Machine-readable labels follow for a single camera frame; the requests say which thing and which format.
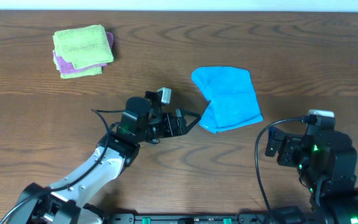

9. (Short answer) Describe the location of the right black cable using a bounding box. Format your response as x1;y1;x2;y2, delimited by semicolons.
236;116;310;224

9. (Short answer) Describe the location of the blue cloth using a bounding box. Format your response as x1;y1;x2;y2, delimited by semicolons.
191;66;264;134

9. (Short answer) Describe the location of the purple folded towel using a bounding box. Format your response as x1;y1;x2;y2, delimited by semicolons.
53;25;114;78

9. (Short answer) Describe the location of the left black cable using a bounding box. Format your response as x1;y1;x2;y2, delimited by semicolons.
0;108;126;224

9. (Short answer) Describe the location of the top green folded towel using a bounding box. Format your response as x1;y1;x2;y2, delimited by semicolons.
53;25;114;69

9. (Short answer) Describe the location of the green folded towel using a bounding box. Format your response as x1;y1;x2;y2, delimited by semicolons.
53;25;114;69
53;57;103;79

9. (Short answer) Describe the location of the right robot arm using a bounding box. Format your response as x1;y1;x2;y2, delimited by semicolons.
265;127;358;224

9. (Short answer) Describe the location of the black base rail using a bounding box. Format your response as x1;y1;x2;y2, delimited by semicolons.
108;213;277;224

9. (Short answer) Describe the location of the black cable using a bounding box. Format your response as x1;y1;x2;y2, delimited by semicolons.
0;108;126;224
236;116;310;224

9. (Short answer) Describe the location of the bottom green folded towel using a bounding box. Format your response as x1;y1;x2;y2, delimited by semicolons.
53;57;103;79

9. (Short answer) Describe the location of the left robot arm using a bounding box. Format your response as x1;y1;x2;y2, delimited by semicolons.
1;92;201;223

